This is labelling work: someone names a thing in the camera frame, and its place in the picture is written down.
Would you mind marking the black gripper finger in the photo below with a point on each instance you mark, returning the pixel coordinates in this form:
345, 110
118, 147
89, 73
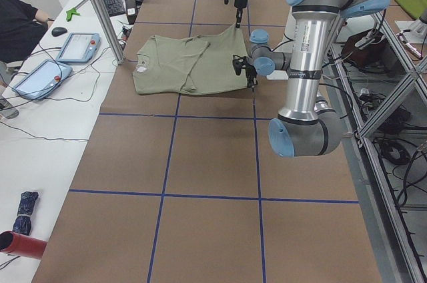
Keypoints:
238, 23
251, 85

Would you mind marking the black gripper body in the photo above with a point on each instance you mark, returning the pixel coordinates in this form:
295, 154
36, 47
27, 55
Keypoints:
239, 3
249, 70

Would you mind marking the green long sleeve shirt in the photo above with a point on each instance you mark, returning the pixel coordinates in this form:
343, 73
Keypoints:
198, 65

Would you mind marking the black keyboard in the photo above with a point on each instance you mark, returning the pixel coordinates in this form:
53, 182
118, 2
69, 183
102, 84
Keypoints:
114, 7

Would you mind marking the blue teach pendant far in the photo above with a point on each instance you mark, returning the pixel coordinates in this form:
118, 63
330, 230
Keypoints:
79, 48

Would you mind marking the blue teach pendant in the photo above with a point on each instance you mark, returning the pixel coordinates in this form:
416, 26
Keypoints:
79, 48
40, 82

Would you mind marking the green plastic clamp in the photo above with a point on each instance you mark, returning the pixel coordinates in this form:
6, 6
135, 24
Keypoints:
71, 13

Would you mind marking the black computer mouse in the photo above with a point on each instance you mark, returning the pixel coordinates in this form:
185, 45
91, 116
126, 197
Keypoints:
57, 31

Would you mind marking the blue teach pendant near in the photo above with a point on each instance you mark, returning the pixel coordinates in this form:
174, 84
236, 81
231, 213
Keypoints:
40, 82

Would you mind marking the person in black shirt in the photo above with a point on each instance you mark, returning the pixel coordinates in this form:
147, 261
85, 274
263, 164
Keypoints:
22, 28

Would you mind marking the folded dark blue umbrella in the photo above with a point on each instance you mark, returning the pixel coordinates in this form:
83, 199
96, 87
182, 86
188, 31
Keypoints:
22, 223

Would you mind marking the red cylinder tube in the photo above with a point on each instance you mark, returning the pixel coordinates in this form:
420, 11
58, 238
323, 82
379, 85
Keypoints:
22, 245

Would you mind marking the aluminium frame post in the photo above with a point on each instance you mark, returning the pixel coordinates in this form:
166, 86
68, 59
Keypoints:
103, 17

